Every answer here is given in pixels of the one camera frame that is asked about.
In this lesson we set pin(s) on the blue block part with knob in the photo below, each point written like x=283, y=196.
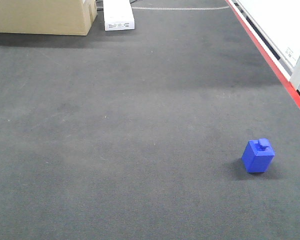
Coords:
x=258, y=155

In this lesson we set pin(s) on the white long carton box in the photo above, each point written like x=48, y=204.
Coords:
x=118, y=15

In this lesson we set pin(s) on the brown cardboard box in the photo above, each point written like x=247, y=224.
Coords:
x=47, y=17

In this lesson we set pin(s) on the white conveyor side frame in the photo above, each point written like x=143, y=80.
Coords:
x=274, y=28

